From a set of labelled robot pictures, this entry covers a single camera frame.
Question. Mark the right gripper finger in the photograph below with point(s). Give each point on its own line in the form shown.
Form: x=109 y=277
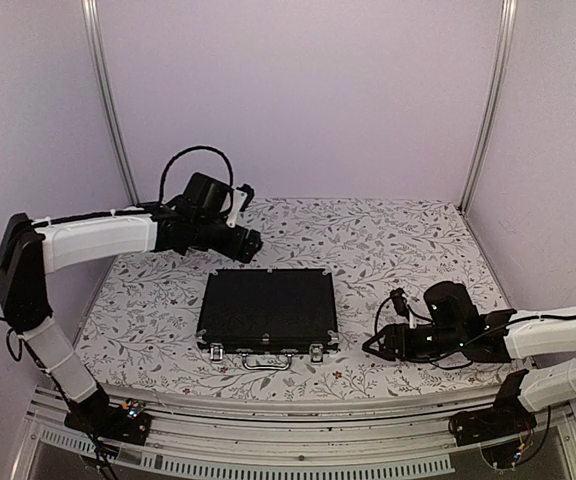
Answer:
x=382 y=340
x=387 y=355

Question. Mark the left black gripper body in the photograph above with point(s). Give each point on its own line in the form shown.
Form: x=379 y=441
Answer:
x=209 y=238

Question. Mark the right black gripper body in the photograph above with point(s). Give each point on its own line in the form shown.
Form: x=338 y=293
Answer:
x=444 y=339

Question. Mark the black poker case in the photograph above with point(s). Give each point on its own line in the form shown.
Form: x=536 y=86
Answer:
x=277 y=312

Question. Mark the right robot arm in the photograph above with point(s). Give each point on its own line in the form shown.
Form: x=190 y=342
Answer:
x=510 y=335

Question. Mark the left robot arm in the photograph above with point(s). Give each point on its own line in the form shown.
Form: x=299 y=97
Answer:
x=36 y=256

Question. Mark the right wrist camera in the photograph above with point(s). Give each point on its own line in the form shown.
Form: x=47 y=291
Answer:
x=400 y=304

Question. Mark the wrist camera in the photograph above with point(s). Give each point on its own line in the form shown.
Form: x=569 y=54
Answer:
x=400 y=304
x=240 y=199

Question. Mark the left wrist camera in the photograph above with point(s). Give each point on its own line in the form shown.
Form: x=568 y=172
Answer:
x=240 y=199

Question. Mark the aluminium front rail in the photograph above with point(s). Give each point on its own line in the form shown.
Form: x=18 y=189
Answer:
x=195 y=437

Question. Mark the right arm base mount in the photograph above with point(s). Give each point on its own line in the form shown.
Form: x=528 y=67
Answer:
x=494 y=422

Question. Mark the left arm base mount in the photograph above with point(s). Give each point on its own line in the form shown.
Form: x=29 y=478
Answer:
x=95 y=415

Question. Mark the aluminium frame post left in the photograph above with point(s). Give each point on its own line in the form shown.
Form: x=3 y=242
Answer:
x=92 y=25

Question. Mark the aluminium frame post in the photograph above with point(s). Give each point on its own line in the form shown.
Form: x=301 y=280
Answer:
x=92 y=25
x=500 y=63

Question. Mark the aluminium frame post right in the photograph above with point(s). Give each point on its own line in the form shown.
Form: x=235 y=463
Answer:
x=500 y=63

